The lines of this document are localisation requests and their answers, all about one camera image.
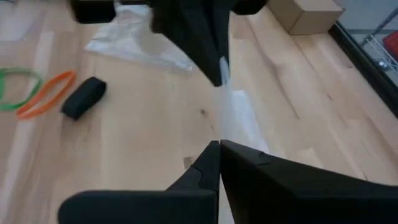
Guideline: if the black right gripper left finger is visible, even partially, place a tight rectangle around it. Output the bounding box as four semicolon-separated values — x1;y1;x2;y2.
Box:
57;139;221;224

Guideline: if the green rubber band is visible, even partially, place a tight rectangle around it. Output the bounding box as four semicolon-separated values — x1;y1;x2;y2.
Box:
0;67;44;112

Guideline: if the red plastic bin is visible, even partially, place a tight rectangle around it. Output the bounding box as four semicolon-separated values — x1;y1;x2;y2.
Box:
382;30;398;62

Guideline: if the chrome wire shelving cart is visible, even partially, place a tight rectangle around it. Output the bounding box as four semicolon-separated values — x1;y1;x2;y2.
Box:
345;7;398;75

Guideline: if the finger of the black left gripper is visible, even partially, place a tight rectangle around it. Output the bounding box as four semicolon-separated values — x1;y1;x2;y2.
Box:
70;0;224;88
216;0;269;65

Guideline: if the orange rubber band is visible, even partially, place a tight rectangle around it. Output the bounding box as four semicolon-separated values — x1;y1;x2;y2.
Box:
16;70;77;120

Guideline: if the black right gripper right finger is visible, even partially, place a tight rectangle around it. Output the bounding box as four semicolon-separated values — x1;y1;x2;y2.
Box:
220;139;398;224

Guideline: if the clear plastic zip bag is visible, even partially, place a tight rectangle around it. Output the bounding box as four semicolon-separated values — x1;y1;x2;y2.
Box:
84;2;195;73
217;55;271;224

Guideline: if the small cardboard box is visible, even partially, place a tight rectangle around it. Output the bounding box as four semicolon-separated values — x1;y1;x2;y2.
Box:
266;0;345;35

